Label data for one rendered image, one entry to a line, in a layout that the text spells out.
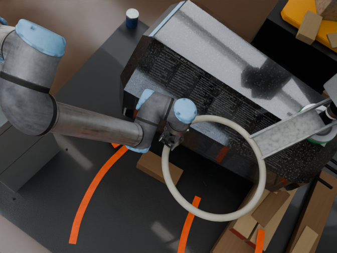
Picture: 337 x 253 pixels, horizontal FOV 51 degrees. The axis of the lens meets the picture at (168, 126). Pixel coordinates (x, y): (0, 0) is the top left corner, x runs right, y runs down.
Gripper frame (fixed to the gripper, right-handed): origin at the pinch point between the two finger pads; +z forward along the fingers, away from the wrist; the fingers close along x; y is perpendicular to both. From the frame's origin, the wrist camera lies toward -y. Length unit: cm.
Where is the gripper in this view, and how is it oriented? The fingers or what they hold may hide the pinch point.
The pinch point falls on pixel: (170, 140)
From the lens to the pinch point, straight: 163.6
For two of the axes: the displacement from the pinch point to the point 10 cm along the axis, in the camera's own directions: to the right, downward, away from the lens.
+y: -5.7, 7.0, -4.3
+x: 8.0, 6.0, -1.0
